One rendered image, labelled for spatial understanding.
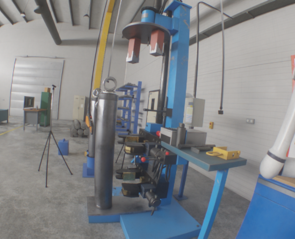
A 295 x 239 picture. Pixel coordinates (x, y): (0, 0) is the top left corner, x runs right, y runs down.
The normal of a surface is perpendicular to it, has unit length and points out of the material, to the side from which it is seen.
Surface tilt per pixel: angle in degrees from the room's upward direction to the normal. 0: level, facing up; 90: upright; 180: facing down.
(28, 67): 90
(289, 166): 74
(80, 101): 90
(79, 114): 90
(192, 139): 90
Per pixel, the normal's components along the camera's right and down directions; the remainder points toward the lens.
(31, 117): 0.34, 0.10
